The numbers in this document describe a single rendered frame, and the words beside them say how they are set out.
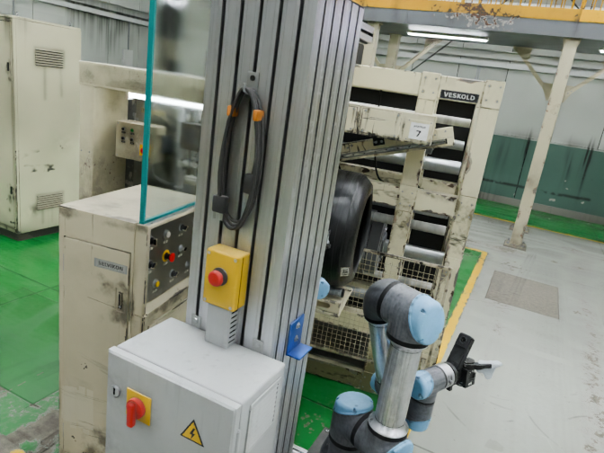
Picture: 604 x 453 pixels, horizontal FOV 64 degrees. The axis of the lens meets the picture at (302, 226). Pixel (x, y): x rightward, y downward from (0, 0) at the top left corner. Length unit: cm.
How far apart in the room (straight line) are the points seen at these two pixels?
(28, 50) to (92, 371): 355
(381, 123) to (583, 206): 913
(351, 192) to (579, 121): 935
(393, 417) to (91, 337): 129
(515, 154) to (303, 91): 1037
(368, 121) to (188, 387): 180
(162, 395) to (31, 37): 444
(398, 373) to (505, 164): 1008
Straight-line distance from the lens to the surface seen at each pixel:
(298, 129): 100
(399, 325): 130
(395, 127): 251
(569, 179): 1131
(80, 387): 236
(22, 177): 531
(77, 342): 226
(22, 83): 520
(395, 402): 142
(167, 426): 114
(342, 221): 216
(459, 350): 166
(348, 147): 269
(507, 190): 1135
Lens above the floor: 184
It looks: 16 degrees down
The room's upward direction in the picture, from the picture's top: 8 degrees clockwise
